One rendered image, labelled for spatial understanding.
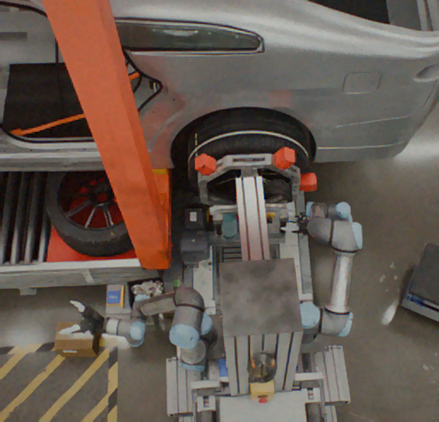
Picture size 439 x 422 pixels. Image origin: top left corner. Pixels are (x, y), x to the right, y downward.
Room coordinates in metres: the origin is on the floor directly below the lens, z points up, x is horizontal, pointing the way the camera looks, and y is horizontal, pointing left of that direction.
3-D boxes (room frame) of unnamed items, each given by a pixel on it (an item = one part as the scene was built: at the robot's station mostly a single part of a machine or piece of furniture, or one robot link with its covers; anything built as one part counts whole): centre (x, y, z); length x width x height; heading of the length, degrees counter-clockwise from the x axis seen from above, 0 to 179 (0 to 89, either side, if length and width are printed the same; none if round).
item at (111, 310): (1.37, 0.50, 0.44); 0.43 x 0.17 x 0.03; 88
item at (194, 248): (1.86, 0.21, 0.26); 0.42 x 0.18 x 0.35; 178
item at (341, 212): (1.57, -0.56, 0.95); 0.11 x 0.08 x 0.11; 78
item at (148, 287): (1.37, 0.48, 0.51); 0.20 x 0.14 x 0.13; 97
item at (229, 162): (1.82, -0.12, 0.85); 0.54 x 0.07 x 0.54; 88
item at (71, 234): (2.03, 0.76, 0.39); 0.66 x 0.66 x 0.24
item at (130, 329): (0.95, 0.45, 1.21); 0.11 x 0.08 x 0.09; 76
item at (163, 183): (1.92, 0.41, 0.69); 0.52 x 0.17 x 0.35; 178
